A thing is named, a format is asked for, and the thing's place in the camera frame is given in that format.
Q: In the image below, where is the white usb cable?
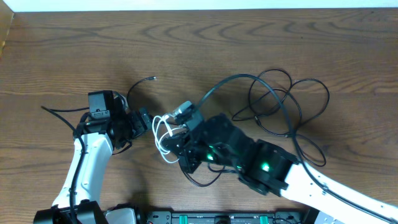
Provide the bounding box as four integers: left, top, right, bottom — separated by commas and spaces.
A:
151, 112, 187, 164

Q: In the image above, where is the black usb cable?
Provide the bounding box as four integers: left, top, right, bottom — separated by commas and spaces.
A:
126, 76, 226, 188
231, 68, 330, 167

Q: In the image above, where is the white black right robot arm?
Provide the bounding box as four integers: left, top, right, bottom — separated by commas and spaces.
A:
160, 130, 397, 223

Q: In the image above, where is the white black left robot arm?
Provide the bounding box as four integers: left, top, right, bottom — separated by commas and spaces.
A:
34, 108, 152, 223

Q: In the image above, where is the black left camera cable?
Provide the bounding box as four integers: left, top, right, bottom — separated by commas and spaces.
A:
40, 105, 91, 224

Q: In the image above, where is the black camera cable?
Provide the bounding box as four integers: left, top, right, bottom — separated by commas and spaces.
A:
40, 105, 91, 224
197, 73, 398, 223

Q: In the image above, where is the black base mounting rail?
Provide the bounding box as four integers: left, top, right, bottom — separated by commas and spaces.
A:
105, 210, 312, 224

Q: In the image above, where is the black right camera cable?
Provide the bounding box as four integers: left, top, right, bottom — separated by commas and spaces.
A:
197, 73, 398, 223

